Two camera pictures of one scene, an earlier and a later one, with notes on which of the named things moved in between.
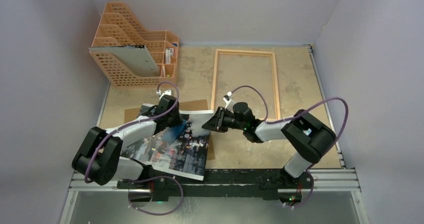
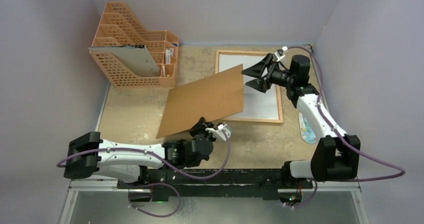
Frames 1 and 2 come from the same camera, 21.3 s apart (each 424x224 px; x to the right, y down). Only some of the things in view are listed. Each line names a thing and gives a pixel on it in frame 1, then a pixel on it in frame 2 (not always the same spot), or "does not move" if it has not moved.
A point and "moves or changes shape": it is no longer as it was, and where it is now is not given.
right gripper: x=220 y=120 to x=267 y=72
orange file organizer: x=118 y=27 does not move
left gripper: x=178 y=120 to x=200 y=127
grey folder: x=135 y=58 does not move
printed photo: x=183 y=149 to x=257 y=104
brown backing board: x=188 y=104 moves or changes shape
